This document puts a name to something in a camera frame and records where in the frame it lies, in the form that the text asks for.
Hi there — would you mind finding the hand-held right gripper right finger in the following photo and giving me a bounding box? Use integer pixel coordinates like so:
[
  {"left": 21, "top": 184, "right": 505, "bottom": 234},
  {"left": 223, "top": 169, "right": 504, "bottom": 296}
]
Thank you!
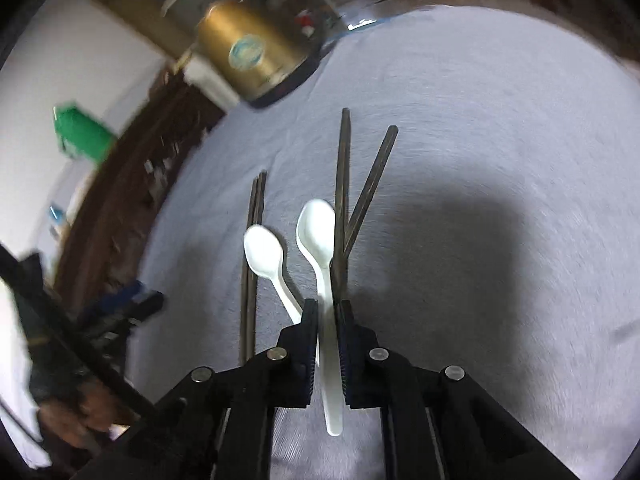
[{"left": 336, "top": 301, "right": 577, "bottom": 480}]

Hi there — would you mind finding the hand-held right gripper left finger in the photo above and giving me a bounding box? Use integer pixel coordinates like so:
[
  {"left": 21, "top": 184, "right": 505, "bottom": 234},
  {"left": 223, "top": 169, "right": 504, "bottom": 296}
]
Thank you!
[{"left": 76, "top": 299, "right": 321, "bottom": 480}]

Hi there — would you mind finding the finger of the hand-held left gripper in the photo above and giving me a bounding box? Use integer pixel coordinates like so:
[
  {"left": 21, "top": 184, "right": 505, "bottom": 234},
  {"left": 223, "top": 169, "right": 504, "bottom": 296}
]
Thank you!
[{"left": 82, "top": 282, "right": 165, "bottom": 328}]

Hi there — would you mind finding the white plastic spoon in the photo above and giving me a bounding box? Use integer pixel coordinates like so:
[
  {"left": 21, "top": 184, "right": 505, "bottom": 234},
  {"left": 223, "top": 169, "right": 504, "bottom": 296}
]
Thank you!
[
  {"left": 243, "top": 225, "right": 306, "bottom": 326},
  {"left": 296, "top": 199, "right": 344, "bottom": 437}
]

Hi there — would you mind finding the person's left hand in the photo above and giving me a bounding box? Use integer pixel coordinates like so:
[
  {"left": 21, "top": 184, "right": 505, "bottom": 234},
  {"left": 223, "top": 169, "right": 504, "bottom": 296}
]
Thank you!
[{"left": 37, "top": 390, "right": 138, "bottom": 451}]

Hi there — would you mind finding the dark carved wooden furniture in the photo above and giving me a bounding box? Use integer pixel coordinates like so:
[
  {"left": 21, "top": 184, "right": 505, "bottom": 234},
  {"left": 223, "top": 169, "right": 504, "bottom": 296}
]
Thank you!
[{"left": 52, "top": 67, "right": 226, "bottom": 311}]

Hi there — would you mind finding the green box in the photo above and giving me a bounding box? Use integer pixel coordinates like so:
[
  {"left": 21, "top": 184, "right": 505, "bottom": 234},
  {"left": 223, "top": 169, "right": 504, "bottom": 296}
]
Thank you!
[{"left": 52, "top": 104, "right": 118, "bottom": 163}]

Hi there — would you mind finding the grey tablecloth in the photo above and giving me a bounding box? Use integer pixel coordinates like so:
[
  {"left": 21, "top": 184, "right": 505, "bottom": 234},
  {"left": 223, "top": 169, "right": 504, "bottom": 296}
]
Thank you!
[{"left": 120, "top": 5, "right": 640, "bottom": 480}]

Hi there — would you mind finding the gold electric kettle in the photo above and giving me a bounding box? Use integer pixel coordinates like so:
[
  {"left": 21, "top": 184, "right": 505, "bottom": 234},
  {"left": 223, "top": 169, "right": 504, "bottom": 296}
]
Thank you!
[{"left": 196, "top": 0, "right": 323, "bottom": 109}]

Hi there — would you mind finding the black cable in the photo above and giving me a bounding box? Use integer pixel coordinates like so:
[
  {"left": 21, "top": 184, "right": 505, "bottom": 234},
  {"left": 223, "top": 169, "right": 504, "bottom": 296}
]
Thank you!
[{"left": 0, "top": 245, "right": 158, "bottom": 418}]

